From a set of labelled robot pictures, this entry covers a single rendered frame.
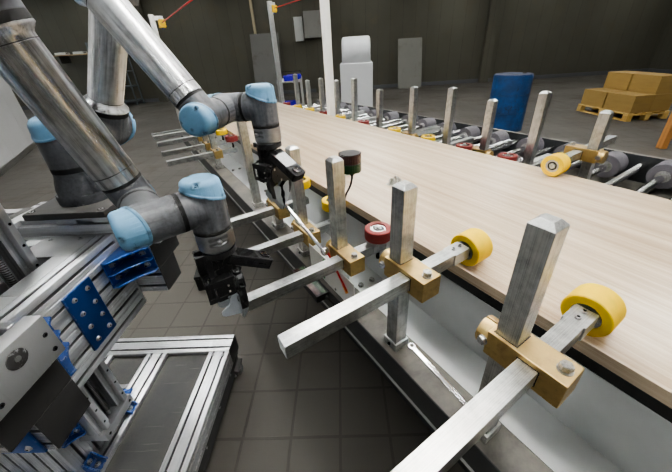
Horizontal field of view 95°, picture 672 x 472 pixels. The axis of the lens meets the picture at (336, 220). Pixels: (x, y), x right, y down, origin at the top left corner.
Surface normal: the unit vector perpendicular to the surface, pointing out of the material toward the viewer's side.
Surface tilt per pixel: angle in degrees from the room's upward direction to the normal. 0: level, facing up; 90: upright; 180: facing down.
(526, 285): 90
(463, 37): 90
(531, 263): 90
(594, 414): 90
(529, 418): 0
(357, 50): 79
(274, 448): 0
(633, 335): 0
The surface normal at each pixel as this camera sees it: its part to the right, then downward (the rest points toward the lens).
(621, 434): -0.84, 0.31
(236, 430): -0.06, -0.87
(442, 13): 0.00, 0.49
